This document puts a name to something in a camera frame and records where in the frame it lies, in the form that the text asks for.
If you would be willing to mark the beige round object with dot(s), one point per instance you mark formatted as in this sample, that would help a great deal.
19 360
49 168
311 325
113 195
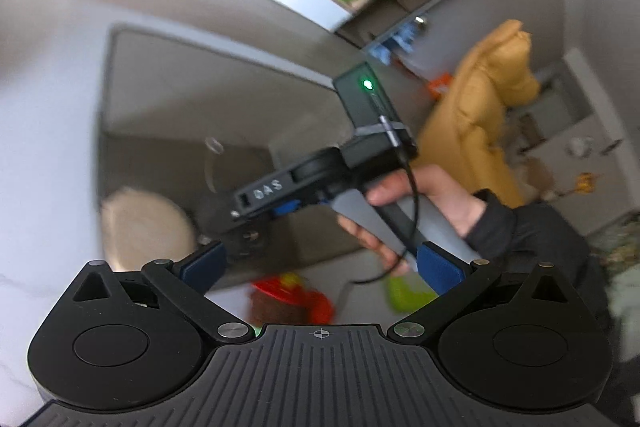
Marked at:
147 227

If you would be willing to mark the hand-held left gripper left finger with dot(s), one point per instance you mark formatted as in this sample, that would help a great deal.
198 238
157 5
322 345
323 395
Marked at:
206 261

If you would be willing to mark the small orange box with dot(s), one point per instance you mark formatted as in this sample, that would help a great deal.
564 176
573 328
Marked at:
440 87

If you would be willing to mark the yellow padded chair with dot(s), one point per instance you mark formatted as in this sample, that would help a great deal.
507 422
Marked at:
480 107

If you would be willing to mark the blue object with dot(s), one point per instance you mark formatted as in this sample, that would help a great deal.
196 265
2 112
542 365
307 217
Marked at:
395 42

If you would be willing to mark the person's right hand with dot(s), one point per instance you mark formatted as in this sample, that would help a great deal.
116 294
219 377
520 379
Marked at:
445 199

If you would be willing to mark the stainless steel sink basin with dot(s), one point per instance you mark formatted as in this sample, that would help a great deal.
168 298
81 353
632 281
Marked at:
170 97

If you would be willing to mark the small green object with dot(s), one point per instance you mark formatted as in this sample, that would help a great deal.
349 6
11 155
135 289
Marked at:
405 297

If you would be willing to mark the red and yellow toy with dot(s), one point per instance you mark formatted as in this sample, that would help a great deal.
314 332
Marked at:
290 299

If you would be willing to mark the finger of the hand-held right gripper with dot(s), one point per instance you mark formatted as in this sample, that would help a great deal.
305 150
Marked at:
247 241
216 212

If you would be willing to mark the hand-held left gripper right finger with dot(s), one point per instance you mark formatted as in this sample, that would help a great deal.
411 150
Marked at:
436 268

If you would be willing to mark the person's right forearm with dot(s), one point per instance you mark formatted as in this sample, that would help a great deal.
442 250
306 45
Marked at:
540 242

